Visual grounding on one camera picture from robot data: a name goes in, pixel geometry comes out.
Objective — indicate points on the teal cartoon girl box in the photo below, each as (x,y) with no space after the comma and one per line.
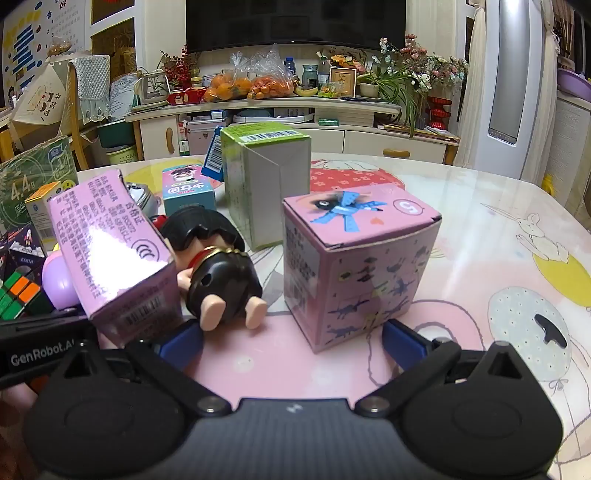
(187,191)

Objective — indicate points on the cream tv cabinet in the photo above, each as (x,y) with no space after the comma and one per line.
(364,141)

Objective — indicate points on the small green box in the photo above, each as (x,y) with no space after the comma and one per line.
(329,121)

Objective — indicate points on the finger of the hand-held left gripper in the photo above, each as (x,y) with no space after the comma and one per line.
(46,319)

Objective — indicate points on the wall poster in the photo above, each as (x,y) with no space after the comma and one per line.
(27,41)

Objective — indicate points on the small white yellow box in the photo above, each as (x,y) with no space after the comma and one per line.
(41,207)

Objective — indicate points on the black television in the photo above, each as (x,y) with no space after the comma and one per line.
(295,23)

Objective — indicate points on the white and green box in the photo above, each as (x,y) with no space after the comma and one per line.
(263,184)

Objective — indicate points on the bag of snacks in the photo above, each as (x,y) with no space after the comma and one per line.
(60,47)

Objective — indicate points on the dark green bin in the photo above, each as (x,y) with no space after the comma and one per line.
(115,134)

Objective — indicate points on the blue cap water bottle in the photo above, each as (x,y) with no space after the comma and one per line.
(289,67)

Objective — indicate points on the glass jar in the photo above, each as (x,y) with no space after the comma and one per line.
(310,76)

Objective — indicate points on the red berry branches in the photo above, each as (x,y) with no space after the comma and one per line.
(178,67)

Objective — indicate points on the red snack box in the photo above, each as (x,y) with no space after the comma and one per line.
(184,97)

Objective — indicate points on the wooden chair with lace cover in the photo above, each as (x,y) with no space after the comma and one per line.
(92,87)

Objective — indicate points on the large green carton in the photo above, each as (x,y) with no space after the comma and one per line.
(32,175)

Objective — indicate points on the green potted plant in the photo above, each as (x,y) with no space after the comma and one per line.
(392,90)

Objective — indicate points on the purple plastic ball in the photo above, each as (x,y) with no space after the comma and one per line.
(57,281)

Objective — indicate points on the blue barcode packet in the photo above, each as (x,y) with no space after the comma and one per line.
(213,154)

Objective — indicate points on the wooden photo frame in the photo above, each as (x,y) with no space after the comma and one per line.
(343,82)

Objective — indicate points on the dark space print box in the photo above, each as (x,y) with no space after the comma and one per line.
(21,254)

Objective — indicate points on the yellow plastic toy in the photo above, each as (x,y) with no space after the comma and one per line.
(548,184)

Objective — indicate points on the white tower air conditioner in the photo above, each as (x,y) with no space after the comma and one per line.
(508,69)

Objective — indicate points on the silver metal object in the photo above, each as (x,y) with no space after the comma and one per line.
(141,198)

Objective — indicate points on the pink box with bird print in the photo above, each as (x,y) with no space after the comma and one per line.
(360,267)

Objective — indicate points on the purple basin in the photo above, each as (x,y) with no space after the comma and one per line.
(575,83)

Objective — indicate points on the pink white artificial flowers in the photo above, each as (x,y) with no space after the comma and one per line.
(429,64)

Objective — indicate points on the beige printed tote bag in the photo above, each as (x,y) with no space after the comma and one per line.
(39,101)

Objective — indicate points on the pink box with text print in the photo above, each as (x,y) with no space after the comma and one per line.
(111,249)

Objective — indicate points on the plastic bag of oranges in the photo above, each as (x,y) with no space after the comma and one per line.
(226,87)
(272,81)

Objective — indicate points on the banana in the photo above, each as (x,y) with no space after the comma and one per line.
(306,91)

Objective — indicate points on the white printed sack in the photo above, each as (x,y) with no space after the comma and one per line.
(123,97)

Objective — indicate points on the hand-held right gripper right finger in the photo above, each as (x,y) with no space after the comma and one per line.
(406,344)

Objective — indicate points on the glass kettle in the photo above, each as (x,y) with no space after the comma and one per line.
(150,87)

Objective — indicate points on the pink case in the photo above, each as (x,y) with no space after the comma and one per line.
(203,141)

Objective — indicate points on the puzzle cube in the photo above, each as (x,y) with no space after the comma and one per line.
(21,293)

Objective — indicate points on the black-haired doll figure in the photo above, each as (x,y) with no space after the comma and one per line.
(221,272)

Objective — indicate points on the pale green trash can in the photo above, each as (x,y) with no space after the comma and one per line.
(123,156)

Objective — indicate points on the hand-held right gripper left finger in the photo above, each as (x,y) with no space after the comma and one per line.
(182,344)

